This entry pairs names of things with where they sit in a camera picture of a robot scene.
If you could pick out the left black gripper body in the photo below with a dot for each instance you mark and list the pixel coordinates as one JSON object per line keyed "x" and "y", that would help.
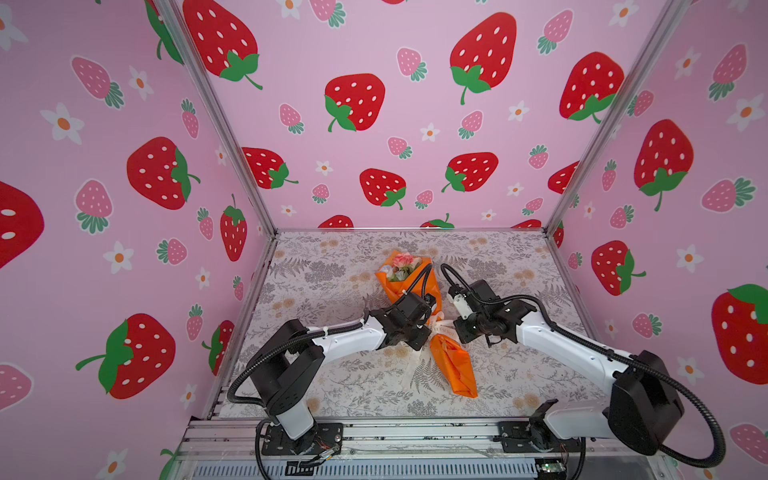
{"x": 415, "y": 335}

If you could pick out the right vertical aluminium post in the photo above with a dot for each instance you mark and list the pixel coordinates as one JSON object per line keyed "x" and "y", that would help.
{"x": 663, "y": 29}

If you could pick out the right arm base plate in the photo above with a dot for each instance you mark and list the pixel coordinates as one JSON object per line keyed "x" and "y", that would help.
{"x": 521, "y": 437}

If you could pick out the orange wrapping paper sheet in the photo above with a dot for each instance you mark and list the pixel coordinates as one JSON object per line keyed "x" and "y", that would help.
{"x": 422, "y": 282}

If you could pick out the left vertical aluminium post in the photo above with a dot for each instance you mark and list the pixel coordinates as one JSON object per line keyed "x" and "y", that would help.
{"x": 181, "y": 37}

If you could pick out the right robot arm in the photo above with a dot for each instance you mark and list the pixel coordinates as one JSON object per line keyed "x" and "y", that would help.
{"x": 643, "y": 403}

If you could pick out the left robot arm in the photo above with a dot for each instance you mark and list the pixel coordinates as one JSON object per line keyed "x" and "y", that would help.
{"x": 279, "y": 375}

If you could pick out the cream ribbon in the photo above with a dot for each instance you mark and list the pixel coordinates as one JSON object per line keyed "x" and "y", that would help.
{"x": 452, "y": 360}

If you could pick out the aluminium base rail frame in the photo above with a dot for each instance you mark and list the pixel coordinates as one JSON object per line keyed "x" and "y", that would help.
{"x": 406, "y": 448}

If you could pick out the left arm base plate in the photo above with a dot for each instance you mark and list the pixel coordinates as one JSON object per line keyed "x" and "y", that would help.
{"x": 319, "y": 438}

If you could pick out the vertical aluminium post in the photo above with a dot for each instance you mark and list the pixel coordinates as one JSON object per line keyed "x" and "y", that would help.
{"x": 181, "y": 37}
{"x": 663, "y": 29}

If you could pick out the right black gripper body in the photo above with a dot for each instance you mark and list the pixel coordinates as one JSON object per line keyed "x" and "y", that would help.
{"x": 473, "y": 325}

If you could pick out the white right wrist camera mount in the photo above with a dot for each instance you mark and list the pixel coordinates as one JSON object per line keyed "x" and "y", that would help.
{"x": 458, "y": 298}

